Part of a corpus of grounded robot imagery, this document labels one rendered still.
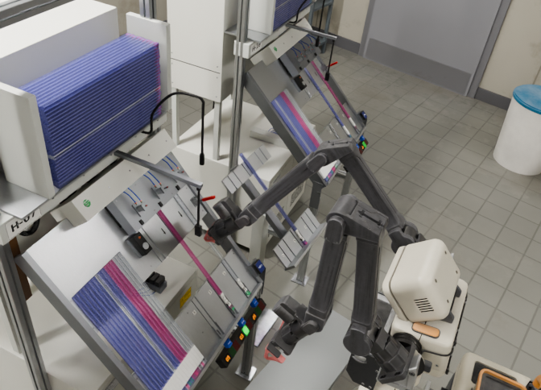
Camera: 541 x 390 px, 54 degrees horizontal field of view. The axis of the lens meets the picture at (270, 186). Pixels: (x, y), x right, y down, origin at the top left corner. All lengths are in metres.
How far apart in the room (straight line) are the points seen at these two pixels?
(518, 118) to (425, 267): 3.18
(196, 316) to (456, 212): 2.55
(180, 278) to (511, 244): 2.44
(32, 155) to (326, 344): 1.34
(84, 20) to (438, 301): 1.34
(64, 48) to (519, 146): 3.67
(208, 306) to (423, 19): 4.26
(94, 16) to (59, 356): 1.22
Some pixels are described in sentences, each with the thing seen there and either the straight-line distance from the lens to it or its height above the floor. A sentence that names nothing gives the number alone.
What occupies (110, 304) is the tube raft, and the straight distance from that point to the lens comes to 1.78.
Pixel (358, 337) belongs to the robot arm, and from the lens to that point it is 1.44.
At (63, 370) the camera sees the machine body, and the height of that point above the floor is 0.62.
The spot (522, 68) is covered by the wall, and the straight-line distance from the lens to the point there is 5.58.
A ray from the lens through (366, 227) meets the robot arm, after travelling 1.21.
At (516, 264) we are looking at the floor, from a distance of 3.88.
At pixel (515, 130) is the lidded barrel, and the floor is 0.35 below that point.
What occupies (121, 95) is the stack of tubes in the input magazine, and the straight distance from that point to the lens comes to 1.73.
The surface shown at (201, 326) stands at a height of 0.79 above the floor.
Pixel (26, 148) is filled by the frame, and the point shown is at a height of 1.55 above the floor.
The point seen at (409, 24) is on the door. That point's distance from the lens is 5.77.
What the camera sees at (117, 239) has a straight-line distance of 1.85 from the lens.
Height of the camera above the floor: 2.40
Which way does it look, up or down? 38 degrees down
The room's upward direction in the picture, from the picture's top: 7 degrees clockwise
